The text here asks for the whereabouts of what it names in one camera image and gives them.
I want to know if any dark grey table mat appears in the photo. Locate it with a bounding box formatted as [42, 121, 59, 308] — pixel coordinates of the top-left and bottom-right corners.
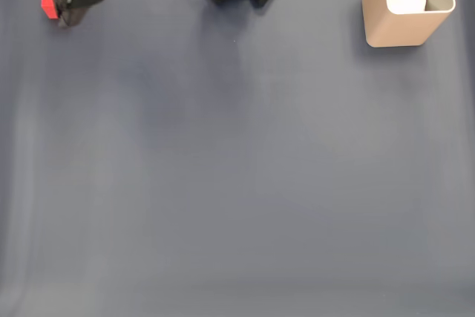
[0, 0, 475, 317]

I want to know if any beige open box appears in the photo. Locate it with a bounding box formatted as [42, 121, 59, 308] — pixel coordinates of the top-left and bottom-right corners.
[361, 0, 457, 49]

